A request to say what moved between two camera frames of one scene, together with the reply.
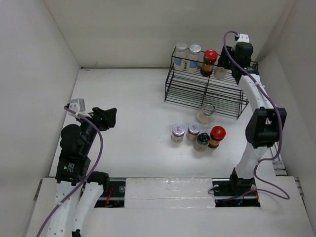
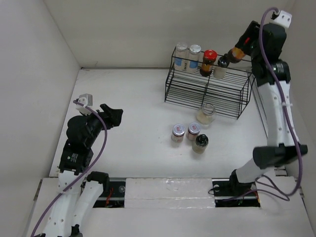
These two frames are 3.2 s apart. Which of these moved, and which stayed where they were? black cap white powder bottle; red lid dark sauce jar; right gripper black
Moved: right gripper black
Stayed: red lid dark sauce jar; black cap white powder bottle
